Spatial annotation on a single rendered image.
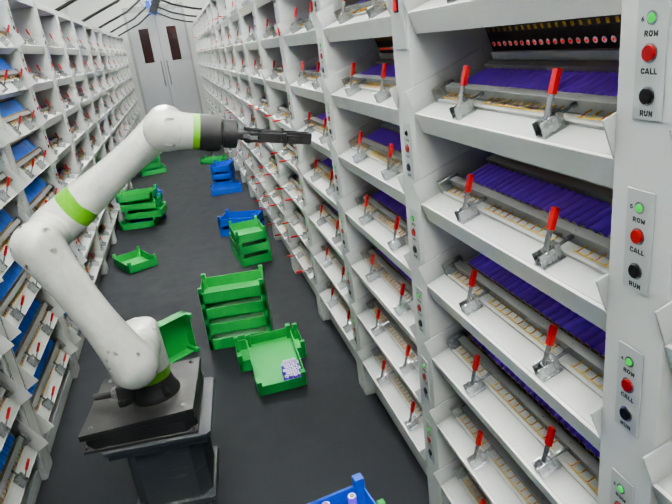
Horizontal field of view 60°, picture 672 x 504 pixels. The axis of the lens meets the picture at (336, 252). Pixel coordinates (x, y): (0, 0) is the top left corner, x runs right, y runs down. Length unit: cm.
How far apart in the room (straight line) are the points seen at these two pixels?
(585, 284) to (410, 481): 121
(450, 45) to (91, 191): 100
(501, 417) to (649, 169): 70
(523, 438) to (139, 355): 99
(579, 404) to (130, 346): 113
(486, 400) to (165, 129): 99
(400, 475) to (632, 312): 132
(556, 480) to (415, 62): 84
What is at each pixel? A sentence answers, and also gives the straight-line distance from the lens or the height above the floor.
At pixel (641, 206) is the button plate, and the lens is 73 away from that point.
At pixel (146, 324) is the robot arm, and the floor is 60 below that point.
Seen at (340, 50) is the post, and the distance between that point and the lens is 195.
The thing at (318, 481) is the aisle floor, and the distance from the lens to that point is 200.
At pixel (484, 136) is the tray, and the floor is 114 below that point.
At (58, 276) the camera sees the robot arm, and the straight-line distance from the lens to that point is 160.
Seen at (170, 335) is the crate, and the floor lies 11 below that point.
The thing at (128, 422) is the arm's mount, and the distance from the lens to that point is 185.
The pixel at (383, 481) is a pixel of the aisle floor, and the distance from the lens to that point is 197.
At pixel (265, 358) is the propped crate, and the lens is 257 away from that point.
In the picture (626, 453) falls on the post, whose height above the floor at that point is 76.
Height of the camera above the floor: 132
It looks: 20 degrees down
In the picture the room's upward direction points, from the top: 7 degrees counter-clockwise
